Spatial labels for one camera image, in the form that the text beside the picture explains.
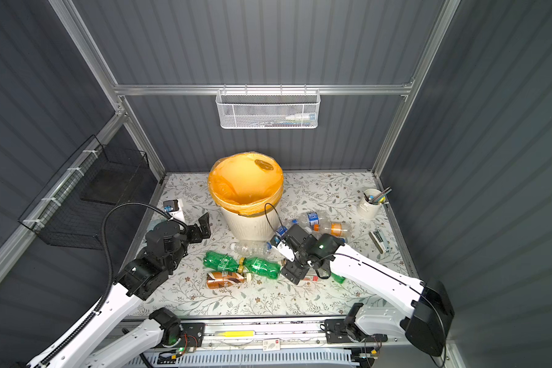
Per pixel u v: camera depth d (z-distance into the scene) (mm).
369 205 942
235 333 741
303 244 578
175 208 599
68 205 682
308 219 980
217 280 805
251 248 909
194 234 641
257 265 826
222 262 861
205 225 654
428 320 386
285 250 683
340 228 940
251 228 837
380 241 932
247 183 917
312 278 810
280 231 928
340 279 821
